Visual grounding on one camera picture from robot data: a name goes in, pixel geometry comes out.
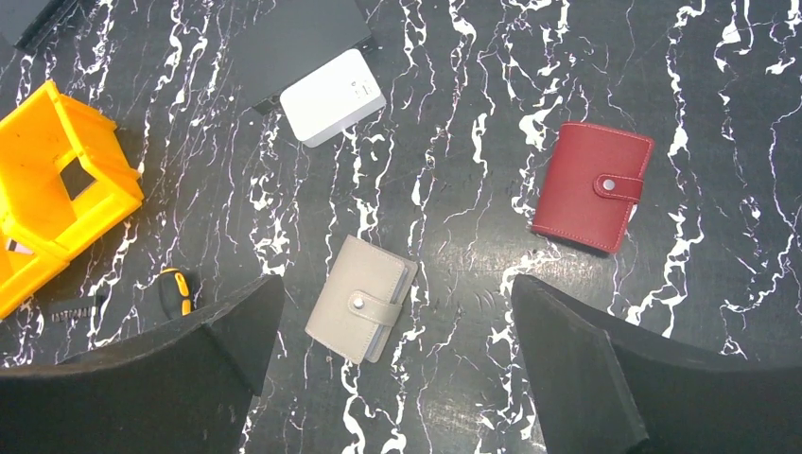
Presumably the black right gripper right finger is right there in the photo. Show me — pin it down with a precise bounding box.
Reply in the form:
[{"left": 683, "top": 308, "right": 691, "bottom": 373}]
[{"left": 511, "top": 274, "right": 801, "bottom": 453}]

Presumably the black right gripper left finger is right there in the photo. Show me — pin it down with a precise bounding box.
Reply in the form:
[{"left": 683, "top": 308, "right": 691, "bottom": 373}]
[{"left": 1, "top": 275, "right": 285, "bottom": 453}]

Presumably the red leather card holder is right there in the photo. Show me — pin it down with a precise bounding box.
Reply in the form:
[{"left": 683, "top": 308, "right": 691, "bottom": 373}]
[{"left": 532, "top": 121, "right": 654, "bottom": 253}]

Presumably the yellow black screwdriver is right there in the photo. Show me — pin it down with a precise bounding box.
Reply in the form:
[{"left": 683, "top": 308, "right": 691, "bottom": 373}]
[{"left": 154, "top": 268, "right": 194, "bottom": 320}]

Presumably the black screwdriver bit strip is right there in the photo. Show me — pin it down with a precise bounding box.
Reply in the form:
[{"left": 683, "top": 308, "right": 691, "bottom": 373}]
[{"left": 45, "top": 295, "right": 105, "bottom": 323}]

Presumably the yellow plastic bin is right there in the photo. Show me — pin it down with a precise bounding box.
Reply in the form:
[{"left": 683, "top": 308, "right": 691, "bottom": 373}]
[{"left": 1, "top": 80, "right": 144, "bottom": 317}]

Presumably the white rectangular box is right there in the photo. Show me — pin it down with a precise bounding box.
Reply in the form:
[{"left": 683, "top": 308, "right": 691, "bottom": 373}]
[{"left": 279, "top": 48, "right": 386, "bottom": 148}]

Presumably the black flat box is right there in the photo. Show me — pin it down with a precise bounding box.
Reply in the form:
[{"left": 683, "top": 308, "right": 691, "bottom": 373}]
[{"left": 229, "top": 0, "right": 376, "bottom": 115}]

